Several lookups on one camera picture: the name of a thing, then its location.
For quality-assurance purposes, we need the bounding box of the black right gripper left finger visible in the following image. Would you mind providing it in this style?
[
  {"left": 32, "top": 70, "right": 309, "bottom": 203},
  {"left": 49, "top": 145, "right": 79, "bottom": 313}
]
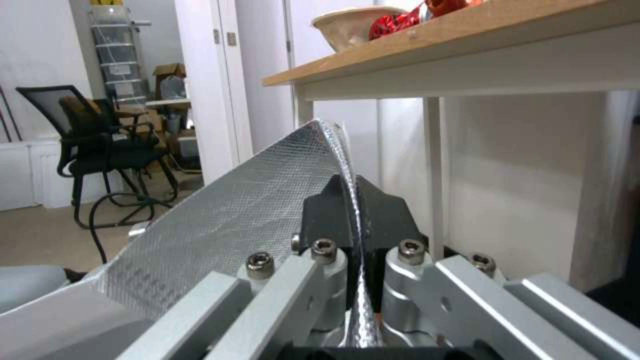
[{"left": 115, "top": 174, "right": 362, "bottom": 360}]

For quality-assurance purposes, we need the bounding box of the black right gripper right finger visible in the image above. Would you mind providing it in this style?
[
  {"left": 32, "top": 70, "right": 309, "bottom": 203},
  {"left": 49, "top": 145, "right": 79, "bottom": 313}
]
[{"left": 355, "top": 175, "right": 640, "bottom": 360}]

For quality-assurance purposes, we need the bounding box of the silver foil food delivery bag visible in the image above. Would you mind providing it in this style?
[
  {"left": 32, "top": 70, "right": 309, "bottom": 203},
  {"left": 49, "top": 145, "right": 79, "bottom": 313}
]
[{"left": 0, "top": 118, "right": 389, "bottom": 360}]

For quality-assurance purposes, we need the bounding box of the white door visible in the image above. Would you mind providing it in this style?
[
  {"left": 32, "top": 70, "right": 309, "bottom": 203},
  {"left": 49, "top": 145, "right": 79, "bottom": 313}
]
[{"left": 209, "top": 0, "right": 301, "bottom": 175}]

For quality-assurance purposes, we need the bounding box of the black mesh office chair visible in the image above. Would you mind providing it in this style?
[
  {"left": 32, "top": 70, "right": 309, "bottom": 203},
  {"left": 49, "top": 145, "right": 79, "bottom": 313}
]
[{"left": 14, "top": 85, "right": 180, "bottom": 230}]

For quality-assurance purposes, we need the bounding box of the wooden table with white legs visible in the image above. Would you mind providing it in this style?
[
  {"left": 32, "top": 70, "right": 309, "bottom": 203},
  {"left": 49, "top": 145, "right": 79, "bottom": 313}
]
[{"left": 261, "top": 0, "right": 640, "bottom": 297}]

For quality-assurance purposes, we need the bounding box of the brown cardboard box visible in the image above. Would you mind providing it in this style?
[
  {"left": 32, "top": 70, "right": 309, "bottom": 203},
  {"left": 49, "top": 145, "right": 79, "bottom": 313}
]
[{"left": 151, "top": 62, "right": 188, "bottom": 101}]

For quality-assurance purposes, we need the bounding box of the beige paper bowl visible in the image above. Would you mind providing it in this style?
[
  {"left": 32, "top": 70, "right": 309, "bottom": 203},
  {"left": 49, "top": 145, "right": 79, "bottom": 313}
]
[{"left": 311, "top": 5, "right": 412, "bottom": 53}]

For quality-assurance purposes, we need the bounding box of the red snack wrapper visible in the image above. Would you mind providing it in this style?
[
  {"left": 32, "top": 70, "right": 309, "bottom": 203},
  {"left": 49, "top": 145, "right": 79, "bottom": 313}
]
[{"left": 368, "top": 6, "right": 434, "bottom": 41}]

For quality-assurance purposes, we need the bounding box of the stack of clear plastic bins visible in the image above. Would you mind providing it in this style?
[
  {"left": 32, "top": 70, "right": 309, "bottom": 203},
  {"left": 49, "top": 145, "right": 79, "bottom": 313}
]
[{"left": 87, "top": 6, "right": 152, "bottom": 110}]

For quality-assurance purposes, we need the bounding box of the orange red snack packet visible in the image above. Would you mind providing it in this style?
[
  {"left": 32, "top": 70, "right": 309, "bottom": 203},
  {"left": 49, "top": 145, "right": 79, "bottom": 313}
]
[{"left": 424, "top": 0, "right": 490, "bottom": 18}]

